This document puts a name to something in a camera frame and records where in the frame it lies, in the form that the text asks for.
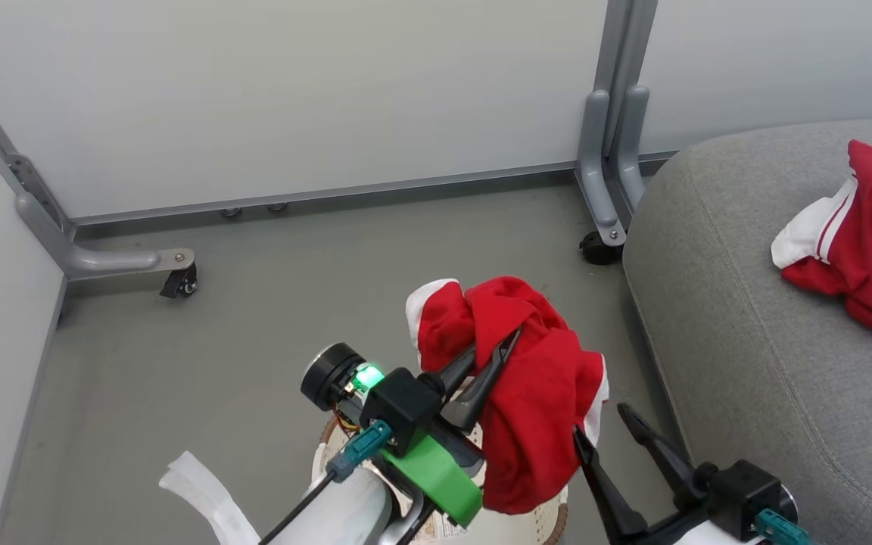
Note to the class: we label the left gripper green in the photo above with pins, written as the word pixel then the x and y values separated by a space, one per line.
pixel 440 477

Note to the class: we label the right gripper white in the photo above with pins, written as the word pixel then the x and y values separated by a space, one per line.
pixel 682 526

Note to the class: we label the red garment with white trim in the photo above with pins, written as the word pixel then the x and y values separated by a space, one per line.
pixel 542 393

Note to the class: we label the red jersey with black print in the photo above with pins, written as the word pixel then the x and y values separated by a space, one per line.
pixel 852 257

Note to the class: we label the grey fabric sofa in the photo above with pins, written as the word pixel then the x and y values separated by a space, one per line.
pixel 746 341

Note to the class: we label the white perforated laundry basket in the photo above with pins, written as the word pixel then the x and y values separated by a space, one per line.
pixel 530 527

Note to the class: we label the round black caster wheel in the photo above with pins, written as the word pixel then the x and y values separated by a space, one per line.
pixel 597 248

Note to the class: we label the grey upright partition foot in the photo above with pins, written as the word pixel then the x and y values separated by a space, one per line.
pixel 595 166
pixel 631 151

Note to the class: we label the small grey panel glide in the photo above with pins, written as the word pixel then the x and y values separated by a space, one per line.
pixel 278 206
pixel 231 212

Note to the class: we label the black caster wheel with lever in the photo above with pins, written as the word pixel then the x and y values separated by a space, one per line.
pixel 180 284

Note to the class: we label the long grey partition foot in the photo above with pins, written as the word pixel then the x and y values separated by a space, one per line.
pixel 103 261

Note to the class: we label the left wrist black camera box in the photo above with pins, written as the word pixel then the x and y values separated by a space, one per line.
pixel 398 405

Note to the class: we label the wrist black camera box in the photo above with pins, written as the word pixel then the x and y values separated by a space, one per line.
pixel 742 492
pixel 398 405

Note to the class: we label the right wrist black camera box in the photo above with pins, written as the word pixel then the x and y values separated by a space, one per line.
pixel 742 492

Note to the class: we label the grey metal double partition post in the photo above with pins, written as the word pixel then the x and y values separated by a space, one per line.
pixel 625 38

